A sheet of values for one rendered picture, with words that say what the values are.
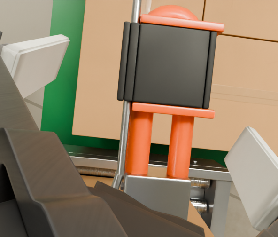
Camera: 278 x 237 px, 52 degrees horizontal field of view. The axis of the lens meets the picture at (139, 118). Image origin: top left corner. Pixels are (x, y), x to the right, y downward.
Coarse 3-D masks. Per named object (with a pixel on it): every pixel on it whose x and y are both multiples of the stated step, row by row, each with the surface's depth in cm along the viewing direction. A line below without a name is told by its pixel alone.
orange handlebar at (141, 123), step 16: (176, 16) 26; (192, 16) 26; (144, 112) 26; (144, 128) 26; (176, 128) 27; (192, 128) 27; (128, 144) 27; (144, 144) 26; (176, 144) 27; (128, 160) 27; (144, 160) 27; (176, 160) 27; (176, 176) 27
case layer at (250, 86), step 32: (96, 0) 94; (128, 0) 95; (160, 0) 95; (192, 0) 96; (224, 0) 97; (256, 0) 97; (96, 32) 95; (224, 32) 97; (256, 32) 98; (96, 64) 95; (224, 64) 98; (256, 64) 98; (96, 96) 96; (224, 96) 98; (256, 96) 99; (96, 128) 97; (160, 128) 98; (224, 128) 99; (256, 128) 100
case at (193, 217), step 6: (84, 180) 91; (90, 180) 91; (96, 180) 92; (102, 180) 93; (108, 180) 94; (90, 186) 85; (192, 204) 79; (192, 210) 74; (192, 216) 70; (198, 216) 70; (192, 222) 66; (198, 222) 67; (204, 222) 67; (204, 228) 64; (210, 234) 61
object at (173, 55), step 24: (144, 24) 24; (168, 24) 24; (192, 24) 25; (216, 24) 25; (144, 48) 24; (168, 48) 25; (192, 48) 25; (144, 72) 25; (168, 72) 25; (192, 72) 25; (144, 96) 25; (168, 96) 25; (192, 96) 25
